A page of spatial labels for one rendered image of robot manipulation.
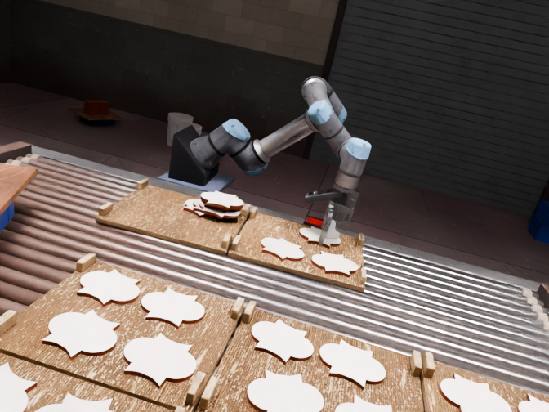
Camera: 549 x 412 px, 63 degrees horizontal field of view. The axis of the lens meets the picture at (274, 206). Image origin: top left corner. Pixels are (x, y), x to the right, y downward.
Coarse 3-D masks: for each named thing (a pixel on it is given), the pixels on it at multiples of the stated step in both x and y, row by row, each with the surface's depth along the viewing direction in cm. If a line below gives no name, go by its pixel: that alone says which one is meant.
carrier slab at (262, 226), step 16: (256, 224) 154; (272, 224) 157; (288, 224) 160; (256, 240) 142; (288, 240) 147; (304, 240) 150; (352, 240) 158; (240, 256) 132; (256, 256) 133; (272, 256) 135; (304, 256) 139; (352, 256) 146; (304, 272) 130; (320, 272) 132; (352, 288) 129
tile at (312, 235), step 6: (306, 228) 156; (312, 228) 157; (300, 234) 152; (306, 234) 152; (312, 234) 153; (318, 234) 154; (312, 240) 148; (318, 240) 149; (324, 240) 150; (330, 240) 151; (336, 240) 152; (324, 246) 148; (336, 246) 150
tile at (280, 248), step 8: (264, 240) 141; (272, 240) 142; (280, 240) 143; (264, 248) 136; (272, 248) 138; (280, 248) 139; (288, 248) 140; (296, 248) 141; (280, 256) 134; (288, 256) 135; (296, 256) 136
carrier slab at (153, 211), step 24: (144, 192) 160; (168, 192) 164; (120, 216) 139; (144, 216) 142; (168, 216) 146; (192, 216) 150; (240, 216) 158; (168, 240) 134; (192, 240) 134; (216, 240) 137
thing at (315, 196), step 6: (312, 192) 148; (318, 192) 149; (324, 192) 147; (330, 192) 146; (336, 192) 145; (306, 198) 147; (312, 198) 147; (318, 198) 147; (324, 198) 146; (330, 198) 146; (336, 198) 146
